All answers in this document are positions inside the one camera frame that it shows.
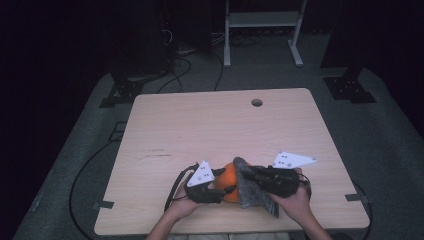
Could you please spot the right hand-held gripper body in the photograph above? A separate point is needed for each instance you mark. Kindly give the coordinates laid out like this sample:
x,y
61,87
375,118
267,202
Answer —
x,y
283,181

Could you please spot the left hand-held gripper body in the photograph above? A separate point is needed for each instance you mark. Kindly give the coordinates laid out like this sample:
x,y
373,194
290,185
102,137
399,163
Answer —
x,y
201,175

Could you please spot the orange plush toy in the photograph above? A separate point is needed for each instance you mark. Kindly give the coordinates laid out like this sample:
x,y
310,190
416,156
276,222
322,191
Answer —
x,y
226,180

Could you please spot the person's right hand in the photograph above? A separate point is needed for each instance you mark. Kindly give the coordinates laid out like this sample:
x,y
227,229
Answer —
x,y
296,206

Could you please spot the person's left hand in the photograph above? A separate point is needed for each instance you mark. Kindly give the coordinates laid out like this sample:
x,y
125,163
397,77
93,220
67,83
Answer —
x,y
181,208

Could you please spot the grey tape strip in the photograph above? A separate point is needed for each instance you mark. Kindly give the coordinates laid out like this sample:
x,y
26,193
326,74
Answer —
x,y
356,197
104,204

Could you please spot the black stand base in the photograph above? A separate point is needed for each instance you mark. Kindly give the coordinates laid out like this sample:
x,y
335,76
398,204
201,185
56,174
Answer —
x,y
125,93
350,90

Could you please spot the white metal stand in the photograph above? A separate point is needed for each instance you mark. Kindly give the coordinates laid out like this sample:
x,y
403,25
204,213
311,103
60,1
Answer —
x,y
263,19

